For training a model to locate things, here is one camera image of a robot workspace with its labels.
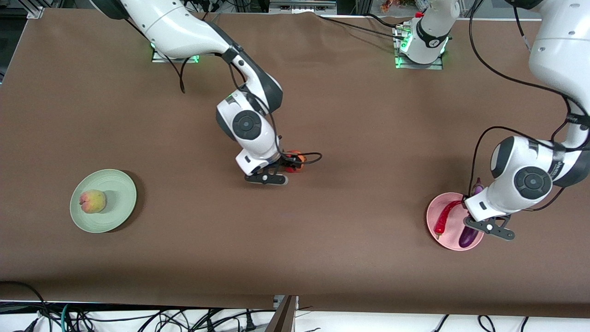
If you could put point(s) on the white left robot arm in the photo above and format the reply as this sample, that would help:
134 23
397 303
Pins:
557 50

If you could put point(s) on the aluminium frame beam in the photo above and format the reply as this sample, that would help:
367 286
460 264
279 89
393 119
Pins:
302 5

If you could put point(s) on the purple eggplant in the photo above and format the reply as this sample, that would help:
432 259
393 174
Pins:
468 237

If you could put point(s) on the pink round plate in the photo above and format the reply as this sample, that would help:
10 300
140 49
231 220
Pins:
454 221

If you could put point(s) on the aluminium corner profile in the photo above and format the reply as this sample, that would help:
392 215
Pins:
36 11

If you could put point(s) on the green round plate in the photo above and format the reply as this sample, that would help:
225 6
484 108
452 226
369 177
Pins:
117 203

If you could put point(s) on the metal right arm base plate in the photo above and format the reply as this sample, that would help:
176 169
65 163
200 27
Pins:
156 57

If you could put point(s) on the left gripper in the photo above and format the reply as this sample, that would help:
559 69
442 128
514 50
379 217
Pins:
464 198

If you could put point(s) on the yellow pink peach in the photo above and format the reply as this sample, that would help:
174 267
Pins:
93 202

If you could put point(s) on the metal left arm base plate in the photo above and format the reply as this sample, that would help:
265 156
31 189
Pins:
415 67

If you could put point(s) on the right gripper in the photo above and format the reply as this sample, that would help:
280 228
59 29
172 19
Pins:
286 162

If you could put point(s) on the red chili pepper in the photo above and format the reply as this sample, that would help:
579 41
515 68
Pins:
443 219

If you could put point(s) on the orange background object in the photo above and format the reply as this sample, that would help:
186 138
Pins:
389 5

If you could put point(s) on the brown table cloth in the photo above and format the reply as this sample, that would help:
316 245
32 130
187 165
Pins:
230 240

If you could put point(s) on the aluminium table post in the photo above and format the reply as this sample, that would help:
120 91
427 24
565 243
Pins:
282 316

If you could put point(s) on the red apple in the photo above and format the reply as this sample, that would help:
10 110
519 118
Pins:
290 168

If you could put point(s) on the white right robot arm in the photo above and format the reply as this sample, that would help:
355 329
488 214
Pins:
175 27

